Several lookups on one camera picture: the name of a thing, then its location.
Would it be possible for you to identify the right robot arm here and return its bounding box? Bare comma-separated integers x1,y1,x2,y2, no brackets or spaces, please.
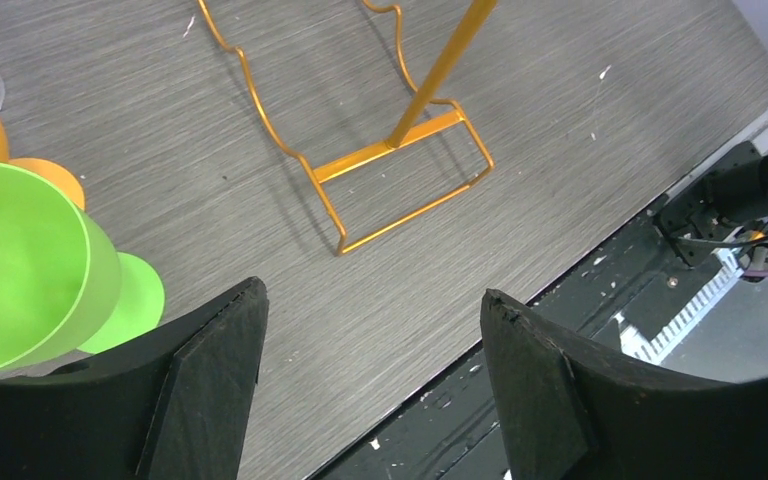
654,141,768,266

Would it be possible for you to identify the green wine glass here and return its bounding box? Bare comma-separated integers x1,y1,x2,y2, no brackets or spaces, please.
0,163,166,371

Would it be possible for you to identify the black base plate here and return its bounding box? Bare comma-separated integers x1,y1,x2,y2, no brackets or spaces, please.
315,214,741,479

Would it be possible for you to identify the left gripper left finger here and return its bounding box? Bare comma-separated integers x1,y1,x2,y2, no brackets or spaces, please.
0,277,269,479

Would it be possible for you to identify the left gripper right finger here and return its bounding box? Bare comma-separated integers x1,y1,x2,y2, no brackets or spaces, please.
480,289,768,479

